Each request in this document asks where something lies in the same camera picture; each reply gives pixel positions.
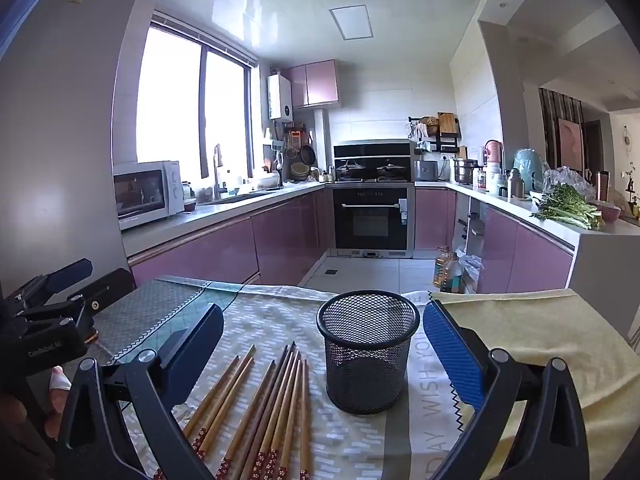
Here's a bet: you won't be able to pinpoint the pile of wooden chopsticks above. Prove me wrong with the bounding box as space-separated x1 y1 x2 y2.
152 341 313 480

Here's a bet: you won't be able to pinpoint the black mesh utensil holder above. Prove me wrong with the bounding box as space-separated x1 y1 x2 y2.
316 290 421 415

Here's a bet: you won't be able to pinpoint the person's left hand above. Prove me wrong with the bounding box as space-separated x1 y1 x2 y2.
42 365 71 441

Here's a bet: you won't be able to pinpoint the pink base cabinets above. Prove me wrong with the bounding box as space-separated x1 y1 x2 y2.
415 187 576 293
127 187 331 286

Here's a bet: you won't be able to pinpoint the white microwave oven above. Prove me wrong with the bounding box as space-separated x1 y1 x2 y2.
112 160 185 231

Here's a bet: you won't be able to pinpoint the pink wall cabinet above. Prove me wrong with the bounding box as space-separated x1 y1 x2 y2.
282 59 341 110

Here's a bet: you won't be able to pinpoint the patterned tablecloth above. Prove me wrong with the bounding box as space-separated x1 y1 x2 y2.
95 275 640 480

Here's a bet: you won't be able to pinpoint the mint green appliance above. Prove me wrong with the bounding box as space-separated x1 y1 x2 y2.
514 148 551 182

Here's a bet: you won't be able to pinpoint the clear plastic bag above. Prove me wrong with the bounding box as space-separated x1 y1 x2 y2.
544 166 596 201

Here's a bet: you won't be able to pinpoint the lidded cooking pot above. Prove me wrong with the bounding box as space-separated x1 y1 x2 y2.
376 160 408 180
336 160 368 181

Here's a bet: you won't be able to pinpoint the kitchen window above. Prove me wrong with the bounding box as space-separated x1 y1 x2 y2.
137 20 258 181

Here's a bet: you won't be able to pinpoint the kitchen sink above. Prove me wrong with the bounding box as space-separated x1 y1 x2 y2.
220 189 277 205

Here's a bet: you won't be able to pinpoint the bunch of green vegetables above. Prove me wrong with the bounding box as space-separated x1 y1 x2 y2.
530 184 603 231

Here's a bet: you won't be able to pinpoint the chrome faucet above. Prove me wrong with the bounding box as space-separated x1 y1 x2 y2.
212 144 224 201

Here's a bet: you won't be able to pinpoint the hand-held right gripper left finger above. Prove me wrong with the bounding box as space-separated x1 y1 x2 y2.
52 303 225 480

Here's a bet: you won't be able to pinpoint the black wall rack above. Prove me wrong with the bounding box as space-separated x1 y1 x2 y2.
409 112 463 156

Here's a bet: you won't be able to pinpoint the yellow cooking oil bottle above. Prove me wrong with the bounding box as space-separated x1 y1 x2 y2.
433 246 453 291

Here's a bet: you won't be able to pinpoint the white water heater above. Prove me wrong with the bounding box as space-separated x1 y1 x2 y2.
267 74 294 122

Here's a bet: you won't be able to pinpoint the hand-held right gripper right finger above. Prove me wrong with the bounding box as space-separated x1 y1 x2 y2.
423 299 591 480

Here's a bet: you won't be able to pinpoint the steel stockpot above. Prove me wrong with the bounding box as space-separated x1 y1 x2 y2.
452 157 478 185

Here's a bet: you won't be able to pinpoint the hanging frying pans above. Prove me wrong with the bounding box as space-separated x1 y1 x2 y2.
284 125 317 181

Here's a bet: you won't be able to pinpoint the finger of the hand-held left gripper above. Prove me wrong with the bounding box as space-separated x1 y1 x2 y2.
5 258 94 321
17 267 137 346

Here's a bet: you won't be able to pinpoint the white plastic bag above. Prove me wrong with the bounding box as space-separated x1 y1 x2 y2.
457 255 484 292

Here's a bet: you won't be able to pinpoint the black integrated stove oven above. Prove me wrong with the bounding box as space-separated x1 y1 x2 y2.
330 140 416 258

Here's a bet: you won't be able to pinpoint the ceiling light panel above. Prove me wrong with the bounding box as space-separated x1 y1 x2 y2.
329 5 375 41

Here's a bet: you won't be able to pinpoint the grey refrigerator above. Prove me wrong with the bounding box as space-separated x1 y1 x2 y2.
0 0 153 301

